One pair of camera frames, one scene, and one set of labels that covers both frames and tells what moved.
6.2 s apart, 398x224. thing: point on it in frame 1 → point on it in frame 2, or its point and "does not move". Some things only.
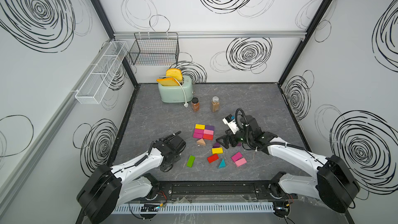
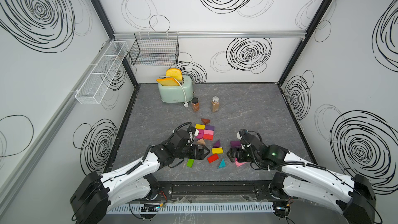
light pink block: x=208 y=131 does not move
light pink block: x=241 y=162 does not move
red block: x=208 y=137 does not move
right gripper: x=225 y=138 → x=238 y=151
